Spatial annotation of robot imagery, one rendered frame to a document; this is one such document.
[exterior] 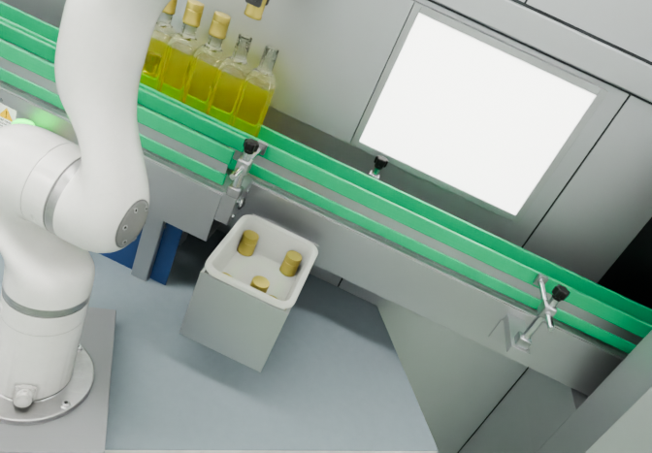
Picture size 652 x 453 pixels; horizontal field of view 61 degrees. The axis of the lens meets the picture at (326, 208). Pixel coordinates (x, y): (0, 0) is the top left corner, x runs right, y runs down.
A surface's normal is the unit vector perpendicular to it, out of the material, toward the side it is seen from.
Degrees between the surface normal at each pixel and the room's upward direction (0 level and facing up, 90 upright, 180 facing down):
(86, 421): 3
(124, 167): 60
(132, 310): 0
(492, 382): 90
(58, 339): 88
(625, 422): 90
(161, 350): 0
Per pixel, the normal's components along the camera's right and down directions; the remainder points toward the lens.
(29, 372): 0.25, 0.54
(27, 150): 0.14, -0.47
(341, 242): -0.22, 0.43
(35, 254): 0.63, -0.37
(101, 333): 0.36, -0.82
